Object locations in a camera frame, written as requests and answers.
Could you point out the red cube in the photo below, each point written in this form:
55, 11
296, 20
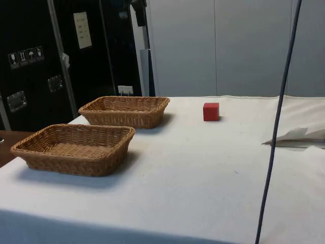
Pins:
210, 113

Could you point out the wicker basket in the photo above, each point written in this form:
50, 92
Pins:
76, 162
142, 119

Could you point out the pale locker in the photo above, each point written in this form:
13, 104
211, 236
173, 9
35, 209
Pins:
182, 50
248, 50

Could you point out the silver stand pole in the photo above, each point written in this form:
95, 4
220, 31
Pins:
145, 38

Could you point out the black cabinet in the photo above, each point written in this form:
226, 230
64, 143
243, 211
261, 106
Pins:
33, 101

